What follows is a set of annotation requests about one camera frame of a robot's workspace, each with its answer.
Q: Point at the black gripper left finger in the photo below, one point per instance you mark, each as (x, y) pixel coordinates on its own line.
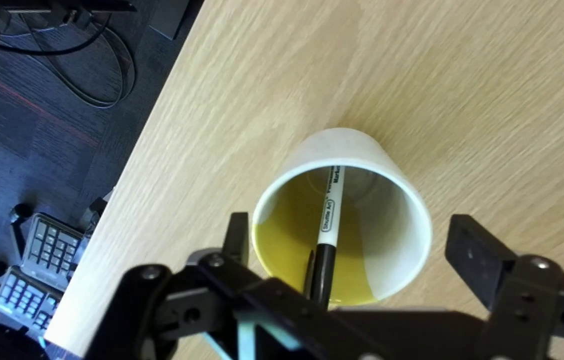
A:
(237, 240)

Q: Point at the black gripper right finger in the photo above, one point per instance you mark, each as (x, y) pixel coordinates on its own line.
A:
(477, 257)

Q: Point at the grey keypad device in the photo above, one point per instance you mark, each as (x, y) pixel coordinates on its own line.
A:
(27, 301)
(49, 246)

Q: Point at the yellow and white mug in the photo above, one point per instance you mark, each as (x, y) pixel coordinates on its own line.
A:
(384, 226)

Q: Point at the white marker with black cap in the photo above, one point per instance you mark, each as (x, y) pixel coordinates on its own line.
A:
(326, 244)

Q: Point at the grey keypad device upper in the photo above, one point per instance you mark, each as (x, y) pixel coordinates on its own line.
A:
(49, 246)

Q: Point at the grey keypad device lower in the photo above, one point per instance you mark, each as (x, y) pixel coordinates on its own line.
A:
(27, 301)

